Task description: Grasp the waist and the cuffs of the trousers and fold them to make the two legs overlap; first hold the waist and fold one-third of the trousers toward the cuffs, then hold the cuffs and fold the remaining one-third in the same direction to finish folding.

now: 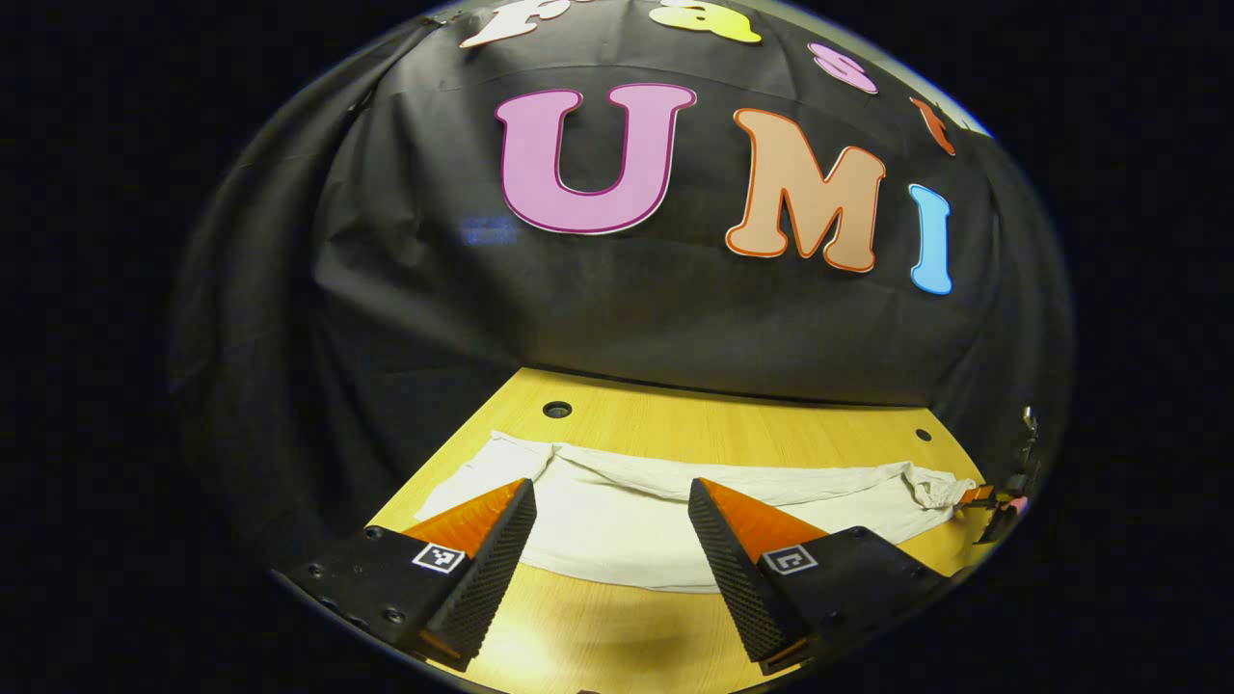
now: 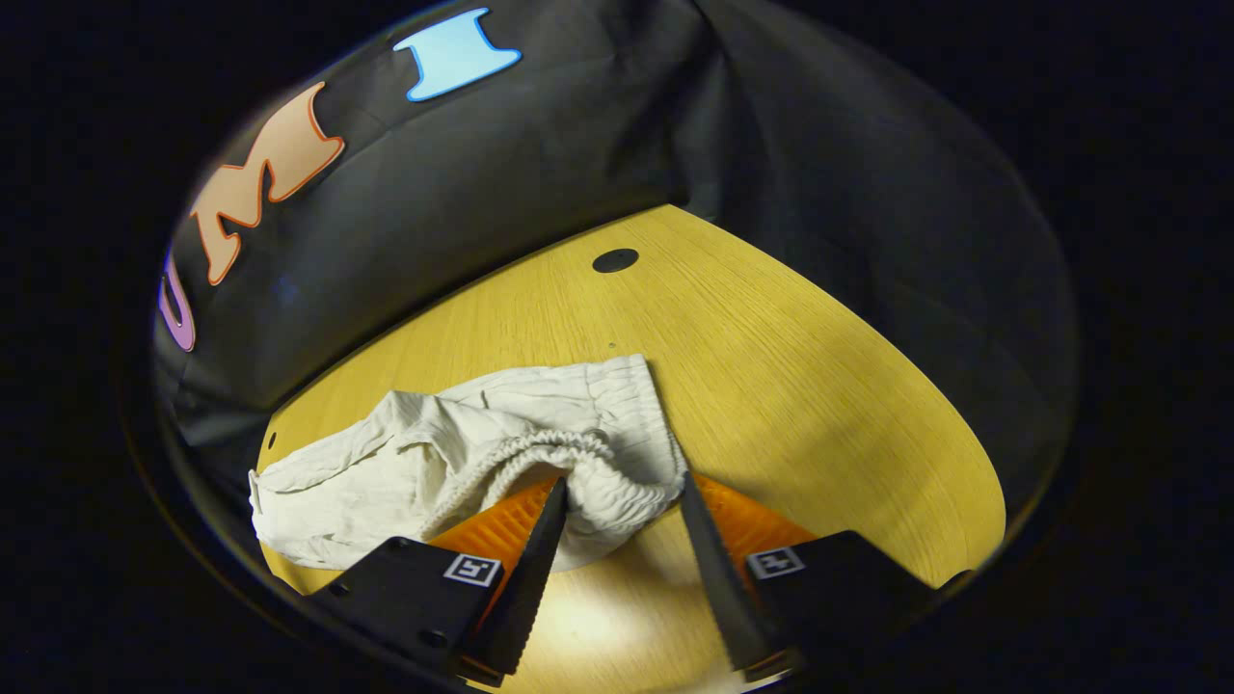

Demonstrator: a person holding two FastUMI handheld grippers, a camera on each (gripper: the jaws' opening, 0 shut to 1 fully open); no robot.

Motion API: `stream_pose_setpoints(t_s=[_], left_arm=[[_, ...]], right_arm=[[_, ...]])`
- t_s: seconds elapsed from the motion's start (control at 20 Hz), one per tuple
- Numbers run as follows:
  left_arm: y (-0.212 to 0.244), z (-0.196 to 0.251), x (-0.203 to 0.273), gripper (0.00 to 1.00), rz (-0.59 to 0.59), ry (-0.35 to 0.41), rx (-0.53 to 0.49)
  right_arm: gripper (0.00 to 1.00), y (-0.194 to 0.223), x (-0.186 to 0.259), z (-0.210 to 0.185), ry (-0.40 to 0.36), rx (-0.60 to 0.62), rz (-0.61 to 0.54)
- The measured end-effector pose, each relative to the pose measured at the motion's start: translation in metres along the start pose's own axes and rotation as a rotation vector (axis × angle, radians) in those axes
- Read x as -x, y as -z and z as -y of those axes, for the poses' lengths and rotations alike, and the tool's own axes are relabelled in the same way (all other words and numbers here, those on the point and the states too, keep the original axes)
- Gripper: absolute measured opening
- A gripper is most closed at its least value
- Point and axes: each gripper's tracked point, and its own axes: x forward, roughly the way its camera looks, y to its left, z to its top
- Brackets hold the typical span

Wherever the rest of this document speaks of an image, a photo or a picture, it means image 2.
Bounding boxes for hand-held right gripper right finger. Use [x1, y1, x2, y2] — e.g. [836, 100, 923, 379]
[680, 470, 975, 681]

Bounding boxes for white jeans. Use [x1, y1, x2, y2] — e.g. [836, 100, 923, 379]
[249, 354, 689, 572]

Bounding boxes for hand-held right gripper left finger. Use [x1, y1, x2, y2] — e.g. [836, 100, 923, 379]
[308, 474, 570, 687]

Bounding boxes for black backdrop cloth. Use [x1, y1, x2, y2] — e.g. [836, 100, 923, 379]
[149, 0, 1079, 541]

